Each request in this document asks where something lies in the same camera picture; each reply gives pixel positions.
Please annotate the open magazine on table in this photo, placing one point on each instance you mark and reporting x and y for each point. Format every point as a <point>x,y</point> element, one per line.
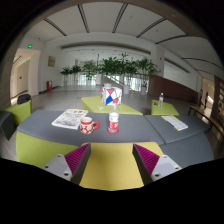
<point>70,119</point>

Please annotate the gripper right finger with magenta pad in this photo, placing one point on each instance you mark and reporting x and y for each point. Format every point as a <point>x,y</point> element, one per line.
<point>153,167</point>

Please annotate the small distant water bottle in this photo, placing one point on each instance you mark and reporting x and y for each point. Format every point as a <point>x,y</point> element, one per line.
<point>161,99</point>

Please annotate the red fire extinguisher box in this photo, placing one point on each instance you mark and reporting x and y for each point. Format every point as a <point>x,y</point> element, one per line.
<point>49,85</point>

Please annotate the red and white mug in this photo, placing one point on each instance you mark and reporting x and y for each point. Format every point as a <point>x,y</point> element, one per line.
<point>88,125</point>

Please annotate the wooden bench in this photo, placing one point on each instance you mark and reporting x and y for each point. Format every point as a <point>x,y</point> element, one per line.
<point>212,121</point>

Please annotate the red round coaster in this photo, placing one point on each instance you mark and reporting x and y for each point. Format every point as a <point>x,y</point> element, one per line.
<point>112,131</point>

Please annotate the yellow booklet on table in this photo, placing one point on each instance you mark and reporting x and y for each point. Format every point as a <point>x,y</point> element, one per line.
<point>176,123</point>

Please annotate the row of potted plants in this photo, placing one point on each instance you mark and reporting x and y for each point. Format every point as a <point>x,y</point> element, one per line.
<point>112,66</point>

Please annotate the wall picture frame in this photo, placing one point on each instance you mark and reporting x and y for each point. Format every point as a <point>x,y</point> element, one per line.
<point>51,61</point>

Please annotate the green chair with black bag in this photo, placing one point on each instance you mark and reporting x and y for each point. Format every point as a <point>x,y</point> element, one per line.
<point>21,110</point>

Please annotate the clear water bottle red label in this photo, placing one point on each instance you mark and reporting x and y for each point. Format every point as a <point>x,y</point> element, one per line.
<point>114,117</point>

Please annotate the colourful geometric cube box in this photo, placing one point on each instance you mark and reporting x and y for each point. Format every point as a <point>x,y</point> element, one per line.
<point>111,96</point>

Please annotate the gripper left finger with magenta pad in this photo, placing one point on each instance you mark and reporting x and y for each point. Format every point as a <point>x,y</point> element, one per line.
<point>71,166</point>

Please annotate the wooden bookshelf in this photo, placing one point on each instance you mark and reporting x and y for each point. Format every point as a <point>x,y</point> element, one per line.
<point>218,104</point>

